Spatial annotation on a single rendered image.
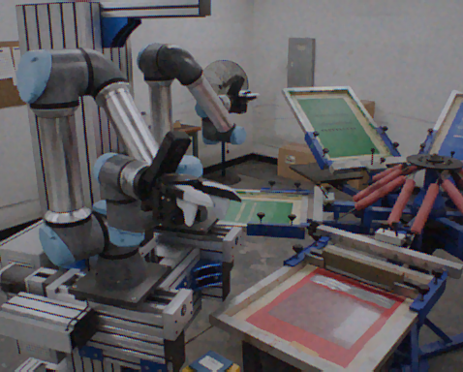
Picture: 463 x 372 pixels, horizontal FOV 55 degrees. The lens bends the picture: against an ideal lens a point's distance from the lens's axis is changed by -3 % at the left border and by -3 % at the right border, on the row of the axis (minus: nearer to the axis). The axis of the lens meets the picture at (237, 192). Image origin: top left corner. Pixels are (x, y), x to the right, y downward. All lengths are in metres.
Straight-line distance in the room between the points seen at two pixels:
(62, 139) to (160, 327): 0.58
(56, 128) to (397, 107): 5.37
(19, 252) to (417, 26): 5.24
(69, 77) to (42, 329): 0.70
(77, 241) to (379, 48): 5.41
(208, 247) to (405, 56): 4.75
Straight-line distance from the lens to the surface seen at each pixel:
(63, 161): 1.16
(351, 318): 1.76
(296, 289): 1.91
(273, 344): 1.54
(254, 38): 7.26
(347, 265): 1.97
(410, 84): 6.10
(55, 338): 1.40
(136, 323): 1.37
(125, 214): 0.96
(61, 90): 1.12
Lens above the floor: 1.92
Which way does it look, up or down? 19 degrees down
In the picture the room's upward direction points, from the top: straight up
